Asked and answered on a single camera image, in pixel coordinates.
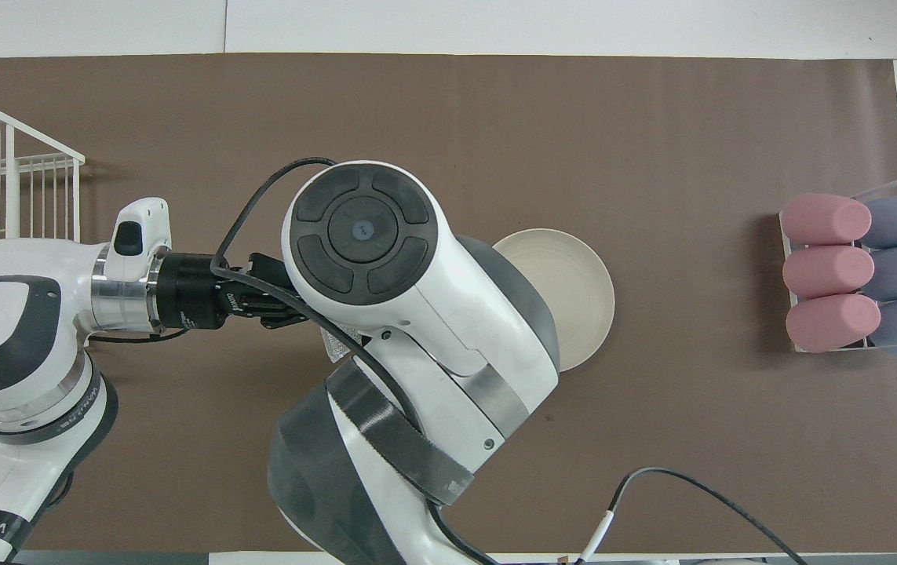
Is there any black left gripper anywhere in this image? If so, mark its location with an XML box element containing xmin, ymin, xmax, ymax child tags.
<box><xmin>154</xmin><ymin>250</ymin><xmax>312</xmax><ymax>331</ymax></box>

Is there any cream round plate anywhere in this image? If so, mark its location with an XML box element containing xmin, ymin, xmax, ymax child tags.
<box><xmin>492</xmin><ymin>228</ymin><xmax>616</xmax><ymax>374</ymax></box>

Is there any brown table mat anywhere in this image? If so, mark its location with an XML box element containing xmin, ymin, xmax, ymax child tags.
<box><xmin>0</xmin><ymin>53</ymin><xmax>897</xmax><ymax>555</ymax></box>

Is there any pink plastic cup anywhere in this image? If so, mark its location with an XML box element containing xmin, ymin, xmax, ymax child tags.
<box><xmin>782</xmin><ymin>245</ymin><xmax>876</xmax><ymax>300</ymax></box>
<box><xmin>781</xmin><ymin>193</ymin><xmax>873</xmax><ymax>245</ymax></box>
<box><xmin>786</xmin><ymin>293</ymin><xmax>883</xmax><ymax>354</ymax></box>

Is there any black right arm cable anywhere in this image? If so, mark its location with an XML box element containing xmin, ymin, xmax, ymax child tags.
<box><xmin>210</xmin><ymin>156</ymin><xmax>811</xmax><ymax>565</ymax></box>

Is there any white wire dish rack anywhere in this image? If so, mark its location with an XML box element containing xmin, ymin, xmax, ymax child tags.
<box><xmin>0</xmin><ymin>109</ymin><xmax>87</xmax><ymax>257</ymax></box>

